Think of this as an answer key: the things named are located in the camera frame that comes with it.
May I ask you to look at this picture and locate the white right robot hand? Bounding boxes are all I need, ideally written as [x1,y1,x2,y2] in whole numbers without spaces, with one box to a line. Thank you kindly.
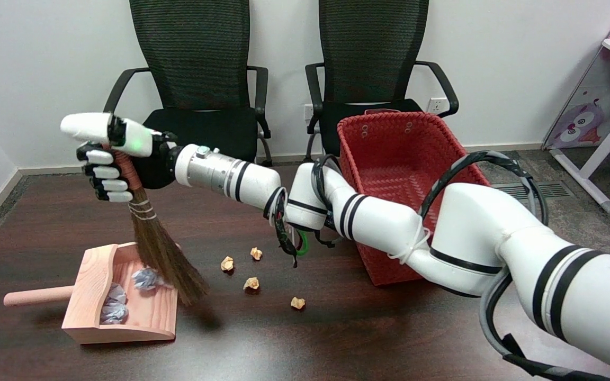
[60,112,178,203]

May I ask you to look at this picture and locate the white paper ball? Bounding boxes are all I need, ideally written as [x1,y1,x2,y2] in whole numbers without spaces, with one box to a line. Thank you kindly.
[100,303,129,325]
[105,283,128,305]
[131,267,162,292]

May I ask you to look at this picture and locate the black robot cable loom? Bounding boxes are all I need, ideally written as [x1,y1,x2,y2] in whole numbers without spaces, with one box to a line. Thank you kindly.
[263,151,610,381]

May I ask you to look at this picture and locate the metal floor vent grille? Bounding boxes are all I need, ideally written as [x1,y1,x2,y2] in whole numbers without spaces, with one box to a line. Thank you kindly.
[493,182,575,203]

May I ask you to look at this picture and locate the black mesh office chair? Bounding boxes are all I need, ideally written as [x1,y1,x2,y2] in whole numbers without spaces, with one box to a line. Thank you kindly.
[305,0,459,165]
[103,0,274,171]

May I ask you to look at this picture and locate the red woven basket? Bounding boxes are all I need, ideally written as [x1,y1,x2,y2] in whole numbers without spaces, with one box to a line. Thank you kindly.
[337,110,491,286]

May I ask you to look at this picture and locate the white pink children's desk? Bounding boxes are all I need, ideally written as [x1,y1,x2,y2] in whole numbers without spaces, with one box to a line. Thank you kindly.
[542,0,610,215]

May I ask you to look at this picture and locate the brown straw hand broom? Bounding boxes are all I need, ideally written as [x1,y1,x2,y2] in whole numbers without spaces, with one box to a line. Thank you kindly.
[109,151,210,306]

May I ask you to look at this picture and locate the wooden dustpan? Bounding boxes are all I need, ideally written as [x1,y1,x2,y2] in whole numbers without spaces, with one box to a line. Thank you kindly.
[3,241,182,345]

